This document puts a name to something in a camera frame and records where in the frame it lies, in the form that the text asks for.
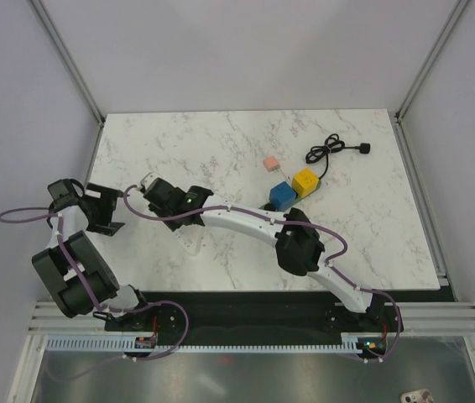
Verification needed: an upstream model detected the white power strip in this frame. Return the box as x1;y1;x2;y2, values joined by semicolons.
175;225;205;256

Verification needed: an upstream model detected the pink plug adapter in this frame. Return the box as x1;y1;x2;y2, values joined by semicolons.
263;156;280;172

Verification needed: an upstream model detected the blue cube socket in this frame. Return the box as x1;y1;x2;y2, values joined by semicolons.
269;181;297;212

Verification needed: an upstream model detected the green power strip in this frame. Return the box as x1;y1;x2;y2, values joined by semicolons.
259;181;303;212

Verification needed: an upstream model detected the yellow cube socket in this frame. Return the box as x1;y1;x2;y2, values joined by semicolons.
291;168;320;198

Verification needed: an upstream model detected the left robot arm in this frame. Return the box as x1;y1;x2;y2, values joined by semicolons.
32;179;154;330

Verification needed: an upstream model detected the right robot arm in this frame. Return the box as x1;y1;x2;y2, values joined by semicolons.
140;174;386;331

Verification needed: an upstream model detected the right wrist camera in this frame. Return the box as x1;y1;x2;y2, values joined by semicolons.
138;172;159;193

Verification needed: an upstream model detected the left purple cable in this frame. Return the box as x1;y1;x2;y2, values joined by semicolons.
0;207;154;320

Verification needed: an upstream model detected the purple cable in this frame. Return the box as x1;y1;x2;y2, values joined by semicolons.
0;207;154;320
123;186;402;337

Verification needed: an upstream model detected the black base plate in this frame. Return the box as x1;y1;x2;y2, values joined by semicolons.
100;290;404;345

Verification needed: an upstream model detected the black power cord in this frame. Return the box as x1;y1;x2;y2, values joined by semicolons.
304;133;373;180

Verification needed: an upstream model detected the left aluminium frame post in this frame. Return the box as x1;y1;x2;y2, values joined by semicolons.
28;0;106;128

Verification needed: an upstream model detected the aluminium frame post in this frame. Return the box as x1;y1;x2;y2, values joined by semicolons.
28;0;106;128
394;0;472;124

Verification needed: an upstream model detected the white cable duct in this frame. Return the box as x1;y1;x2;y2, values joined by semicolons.
45;335;362;354

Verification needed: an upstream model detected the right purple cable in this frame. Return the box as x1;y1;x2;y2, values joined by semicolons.
123;186;402;337

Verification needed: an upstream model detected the right aluminium frame post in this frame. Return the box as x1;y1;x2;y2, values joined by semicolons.
394;0;472;124

